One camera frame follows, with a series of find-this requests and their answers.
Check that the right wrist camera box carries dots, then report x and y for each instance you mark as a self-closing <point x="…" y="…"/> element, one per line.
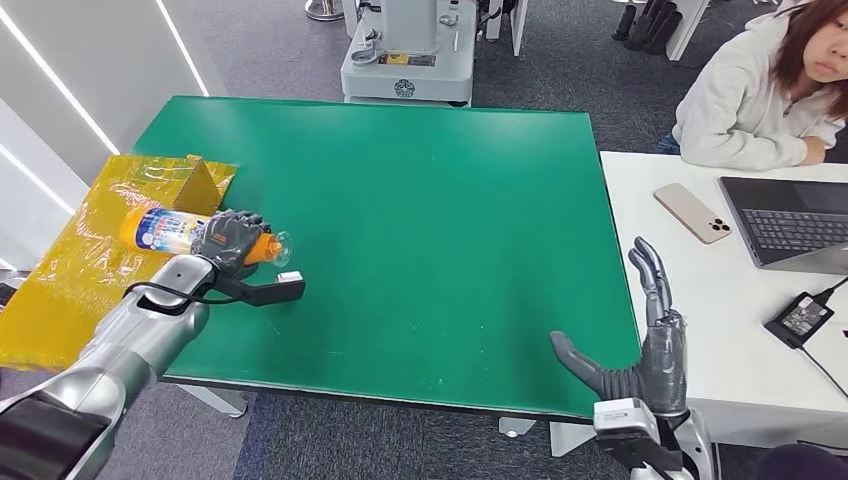
<point x="626" y="430"/>

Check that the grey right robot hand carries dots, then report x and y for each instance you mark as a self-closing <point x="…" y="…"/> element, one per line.
<point x="662" y="371"/>

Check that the white table leg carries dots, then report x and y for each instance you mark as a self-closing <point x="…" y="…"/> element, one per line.
<point x="212" y="399"/>

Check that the yellow taped cardboard box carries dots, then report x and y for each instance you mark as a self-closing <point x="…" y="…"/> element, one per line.
<point x="66" y="298"/>

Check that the white table foot bracket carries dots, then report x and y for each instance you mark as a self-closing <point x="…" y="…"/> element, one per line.
<point x="568" y="439"/>
<point x="515" y="427"/>

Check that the chrome stand base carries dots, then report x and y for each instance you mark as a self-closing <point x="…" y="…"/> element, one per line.
<point x="324" y="10"/>

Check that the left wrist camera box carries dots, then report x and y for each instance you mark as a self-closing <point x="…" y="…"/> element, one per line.
<point x="272" y="291"/>

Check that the black chair legs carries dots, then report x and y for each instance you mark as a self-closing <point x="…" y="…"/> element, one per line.
<point x="650" y="25"/>

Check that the grey machine base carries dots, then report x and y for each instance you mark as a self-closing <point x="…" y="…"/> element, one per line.
<point x="409" y="71"/>

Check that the person's right hand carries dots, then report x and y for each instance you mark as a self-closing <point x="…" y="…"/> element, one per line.
<point x="815" y="151"/>

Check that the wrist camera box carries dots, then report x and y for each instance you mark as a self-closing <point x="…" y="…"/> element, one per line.
<point x="626" y="430"/>
<point x="272" y="291"/>

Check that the orange plastic bottle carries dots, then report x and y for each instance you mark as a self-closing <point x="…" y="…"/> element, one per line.
<point x="162" y="230"/>

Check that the white furniture leg panel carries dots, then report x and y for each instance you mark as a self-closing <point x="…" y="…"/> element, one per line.
<point x="517" y="25"/>

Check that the black chair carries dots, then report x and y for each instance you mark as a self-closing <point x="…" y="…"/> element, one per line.
<point x="802" y="464"/>

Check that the person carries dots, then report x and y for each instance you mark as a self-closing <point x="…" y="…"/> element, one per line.
<point x="735" y="112"/>

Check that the black power adapter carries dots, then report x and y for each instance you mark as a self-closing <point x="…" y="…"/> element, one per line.
<point x="798" y="320"/>

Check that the beige smartphone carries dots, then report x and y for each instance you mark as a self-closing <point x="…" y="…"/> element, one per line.
<point x="691" y="213"/>

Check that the white background desk panel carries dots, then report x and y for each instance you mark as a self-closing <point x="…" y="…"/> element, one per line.
<point x="684" y="28"/>

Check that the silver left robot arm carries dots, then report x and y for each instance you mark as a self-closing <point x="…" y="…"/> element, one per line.
<point x="132" y="344"/>

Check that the grey laptop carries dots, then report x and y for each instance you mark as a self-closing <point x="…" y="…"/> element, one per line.
<point x="785" y="222"/>

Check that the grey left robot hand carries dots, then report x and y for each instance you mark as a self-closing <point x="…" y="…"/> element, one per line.
<point x="228" y="238"/>

